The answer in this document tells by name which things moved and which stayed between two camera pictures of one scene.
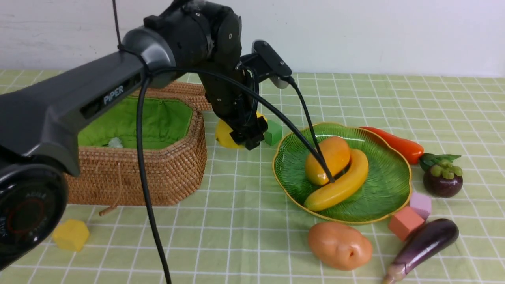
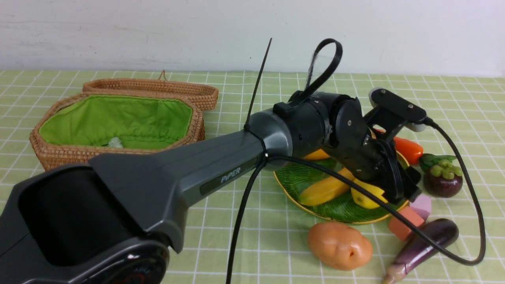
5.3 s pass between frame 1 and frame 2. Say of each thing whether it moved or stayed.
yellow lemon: moved
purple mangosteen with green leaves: stayed
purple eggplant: stayed
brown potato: stayed
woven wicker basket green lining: stayed
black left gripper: moved
